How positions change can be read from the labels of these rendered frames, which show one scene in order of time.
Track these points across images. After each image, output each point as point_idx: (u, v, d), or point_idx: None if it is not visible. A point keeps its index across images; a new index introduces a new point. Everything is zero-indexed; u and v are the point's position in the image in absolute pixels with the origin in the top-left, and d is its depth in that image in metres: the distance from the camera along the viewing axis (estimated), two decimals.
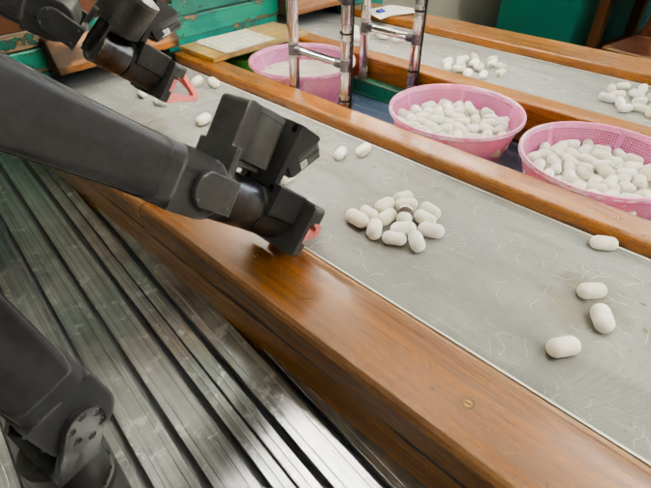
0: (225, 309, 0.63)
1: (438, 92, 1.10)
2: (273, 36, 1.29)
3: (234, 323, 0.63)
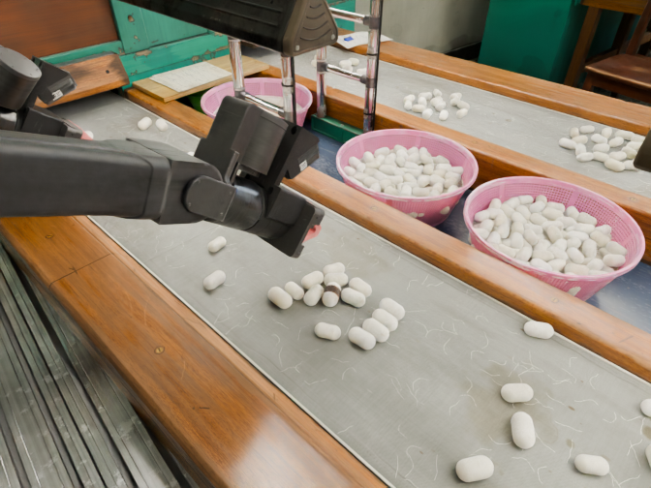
0: (132, 402, 0.59)
1: (395, 135, 1.06)
2: (232, 71, 1.25)
3: (142, 417, 0.59)
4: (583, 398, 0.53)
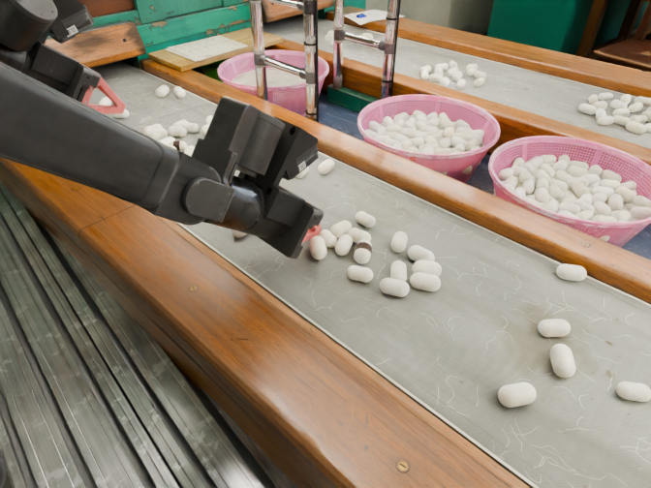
0: (164, 344, 0.58)
1: (413, 103, 1.06)
2: (246, 43, 1.25)
3: (174, 359, 0.59)
4: (620, 333, 0.53)
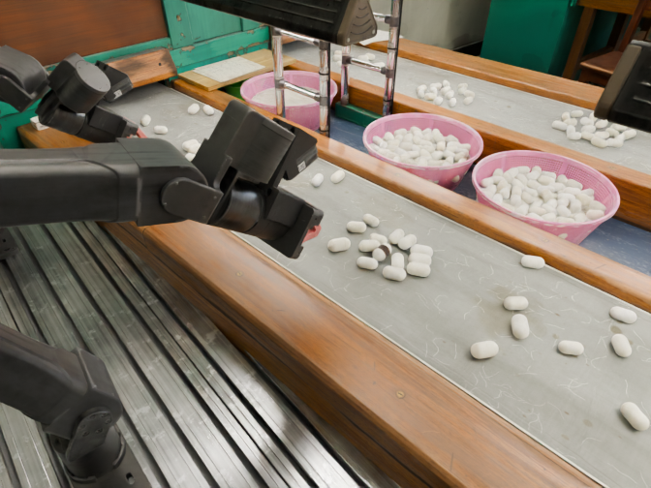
0: (214, 318, 0.75)
1: (411, 119, 1.22)
2: (263, 64, 1.41)
3: (222, 330, 0.75)
4: (567, 308, 0.69)
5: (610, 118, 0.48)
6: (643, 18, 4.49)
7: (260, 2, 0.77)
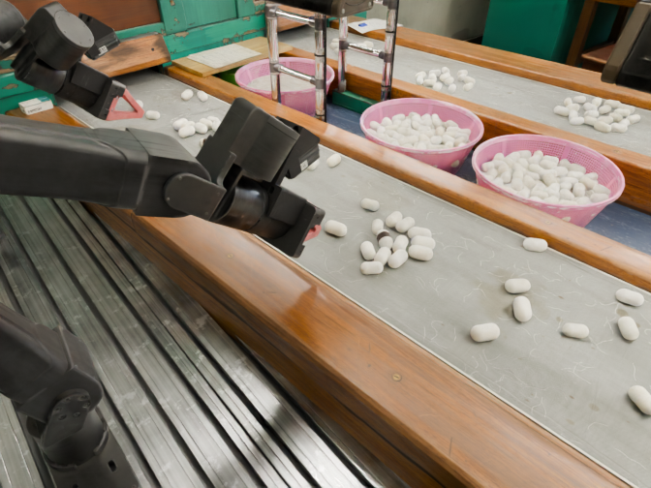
0: (204, 302, 0.72)
1: (409, 105, 1.19)
2: (260, 50, 1.39)
3: (213, 315, 0.72)
4: (571, 290, 0.66)
5: (619, 81, 0.45)
6: None
7: None
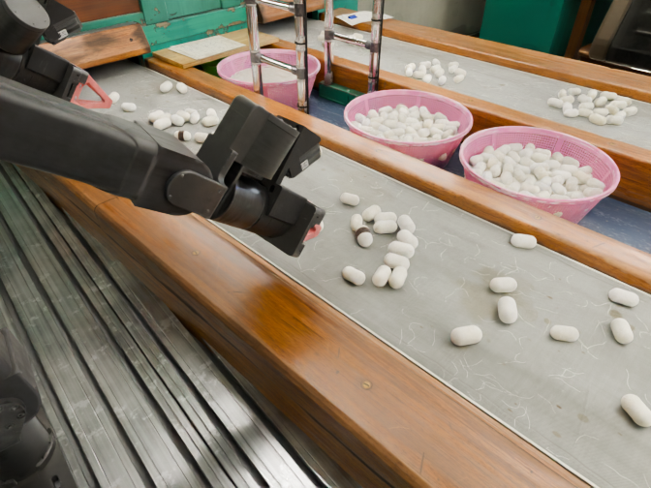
0: (170, 302, 0.67)
1: (397, 97, 1.15)
2: (244, 43, 1.34)
3: (179, 317, 0.68)
4: (561, 290, 0.62)
5: (609, 57, 0.41)
6: None
7: None
